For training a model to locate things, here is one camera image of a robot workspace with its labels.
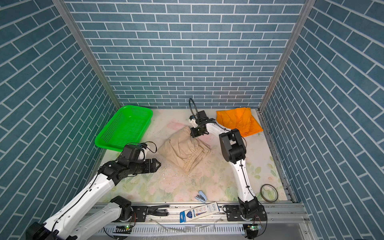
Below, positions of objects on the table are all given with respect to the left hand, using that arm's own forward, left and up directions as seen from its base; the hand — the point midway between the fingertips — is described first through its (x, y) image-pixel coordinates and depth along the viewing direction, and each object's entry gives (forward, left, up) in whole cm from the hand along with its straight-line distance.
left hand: (156, 165), depth 79 cm
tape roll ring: (-9, -59, -10) cm, 60 cm away
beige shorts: (+13, -14, -8) cm, 21 cm away
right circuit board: (-28, -50, -11) cm, 58 cm away
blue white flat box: (-21, -19, -10) cm, 30 cm away
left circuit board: (-27, +14, -15) cm, 34 cm away
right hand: (+29, -18, -10) cm, 35 cm away
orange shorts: (+40, -55, -8) cm, 69 cm away
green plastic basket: (+37, +28, -12) cm, 48 cm away
